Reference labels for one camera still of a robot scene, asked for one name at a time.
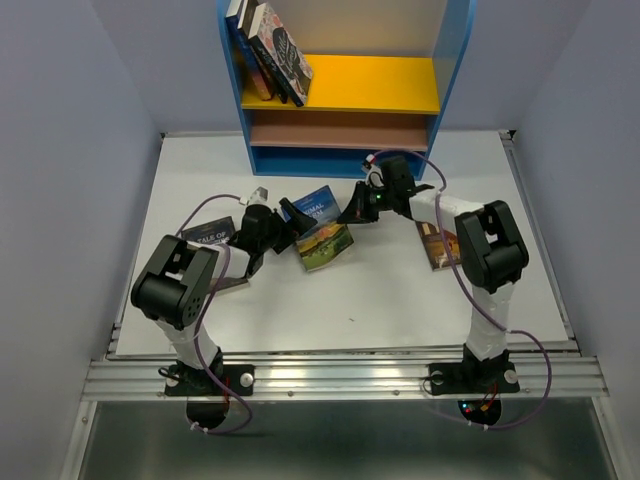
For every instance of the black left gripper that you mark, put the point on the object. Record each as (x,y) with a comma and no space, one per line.
(296,226)

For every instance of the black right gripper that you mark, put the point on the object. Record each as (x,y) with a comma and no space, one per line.
(355,211)

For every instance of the Animal Farm book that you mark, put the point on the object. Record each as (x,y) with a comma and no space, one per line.
(328,239)

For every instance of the Kate DiCamillo dark book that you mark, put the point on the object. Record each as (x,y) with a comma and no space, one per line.
(434,246)

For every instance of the Jane Eyre blue book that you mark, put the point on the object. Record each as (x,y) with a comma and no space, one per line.
(255,73)

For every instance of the Little Women book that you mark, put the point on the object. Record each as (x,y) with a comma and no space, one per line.
(277,49)

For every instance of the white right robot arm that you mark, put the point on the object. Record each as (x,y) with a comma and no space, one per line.
(491,259)

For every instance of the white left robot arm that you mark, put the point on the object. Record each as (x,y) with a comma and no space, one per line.
(180,279)

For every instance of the dark purple cover book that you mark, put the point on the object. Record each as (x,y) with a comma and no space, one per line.
(213,233)

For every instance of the blue bookshelf with coloured shelves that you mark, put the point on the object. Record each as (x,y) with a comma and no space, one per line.
(358,105)

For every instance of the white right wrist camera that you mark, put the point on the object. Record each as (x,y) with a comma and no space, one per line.
(374,176)

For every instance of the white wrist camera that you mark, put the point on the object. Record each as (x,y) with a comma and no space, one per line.
(258,197)
(374,176)

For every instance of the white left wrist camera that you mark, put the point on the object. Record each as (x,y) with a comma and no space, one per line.
(258,197)

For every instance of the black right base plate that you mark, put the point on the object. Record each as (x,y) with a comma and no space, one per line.
(462,379)

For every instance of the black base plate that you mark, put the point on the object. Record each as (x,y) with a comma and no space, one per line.
(462,379)
(184,381)

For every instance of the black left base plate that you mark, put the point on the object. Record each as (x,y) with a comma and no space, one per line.
(184,381)

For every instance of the aluminium rail frame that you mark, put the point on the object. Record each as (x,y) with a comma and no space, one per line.
(340,359)

